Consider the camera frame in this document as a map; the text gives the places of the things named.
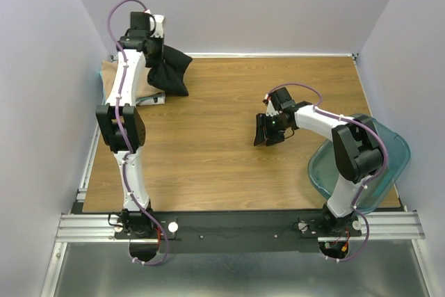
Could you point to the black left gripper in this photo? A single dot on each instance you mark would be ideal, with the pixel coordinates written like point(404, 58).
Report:
point(158, 58)

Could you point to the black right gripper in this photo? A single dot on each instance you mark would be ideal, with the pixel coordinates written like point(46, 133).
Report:
point(261, 122)

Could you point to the black t shirt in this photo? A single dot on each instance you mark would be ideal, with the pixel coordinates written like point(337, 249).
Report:
point(167, 72)

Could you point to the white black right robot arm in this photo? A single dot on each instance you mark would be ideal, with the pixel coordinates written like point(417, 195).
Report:
point(359, 153)

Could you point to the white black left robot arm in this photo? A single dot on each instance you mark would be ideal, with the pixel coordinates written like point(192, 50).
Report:
point(122, 127)

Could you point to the folded tan t shirt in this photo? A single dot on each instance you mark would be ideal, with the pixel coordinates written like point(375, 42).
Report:
point(109, 70)

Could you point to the folded white printed t shirt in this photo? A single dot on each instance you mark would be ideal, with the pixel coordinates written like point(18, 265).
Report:
point(148, 100)

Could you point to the folded teal t shirt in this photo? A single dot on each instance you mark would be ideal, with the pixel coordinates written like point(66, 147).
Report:
point(102, 85)

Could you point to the teal plastic bin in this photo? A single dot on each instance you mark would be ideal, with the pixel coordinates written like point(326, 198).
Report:
point(323, 173)

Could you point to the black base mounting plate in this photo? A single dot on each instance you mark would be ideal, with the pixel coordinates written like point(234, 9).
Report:
point(189, 232)

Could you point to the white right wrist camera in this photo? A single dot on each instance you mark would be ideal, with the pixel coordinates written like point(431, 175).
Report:
point(270, 109)

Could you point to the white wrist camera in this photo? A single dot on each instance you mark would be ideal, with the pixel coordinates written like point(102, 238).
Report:
point(270, 109)
point(156, 26)

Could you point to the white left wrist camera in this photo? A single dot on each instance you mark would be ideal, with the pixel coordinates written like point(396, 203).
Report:
point(156, 26)

